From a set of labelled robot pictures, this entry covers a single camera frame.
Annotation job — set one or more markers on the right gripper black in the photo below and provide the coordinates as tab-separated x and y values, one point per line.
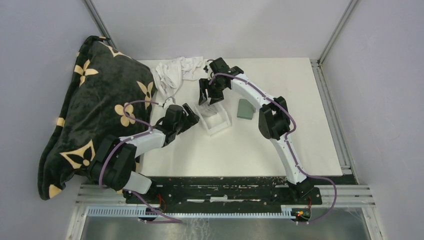
203	84

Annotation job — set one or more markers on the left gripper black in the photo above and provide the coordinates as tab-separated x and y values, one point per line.
193	118

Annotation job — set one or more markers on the clear plastic card box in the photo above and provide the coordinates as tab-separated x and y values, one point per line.
216	123

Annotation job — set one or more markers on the green leather card holder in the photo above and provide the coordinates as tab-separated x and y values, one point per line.
245	110

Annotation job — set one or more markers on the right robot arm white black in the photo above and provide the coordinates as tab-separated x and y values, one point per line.
274	121

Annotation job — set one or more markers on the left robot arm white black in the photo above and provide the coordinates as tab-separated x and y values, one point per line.
114	164

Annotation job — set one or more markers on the stack of credit cards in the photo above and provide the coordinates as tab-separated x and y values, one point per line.
207	110

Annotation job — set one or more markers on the white crumpled cloth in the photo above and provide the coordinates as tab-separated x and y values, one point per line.
170	75

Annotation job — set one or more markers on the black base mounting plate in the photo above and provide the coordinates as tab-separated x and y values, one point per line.
233	195

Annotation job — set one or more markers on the black floral blanket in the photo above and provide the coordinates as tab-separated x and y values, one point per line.
110	93

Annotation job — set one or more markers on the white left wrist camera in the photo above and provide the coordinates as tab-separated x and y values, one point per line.
168	102

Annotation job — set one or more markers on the aluminium rail frame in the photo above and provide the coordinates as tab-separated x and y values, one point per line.
95	202

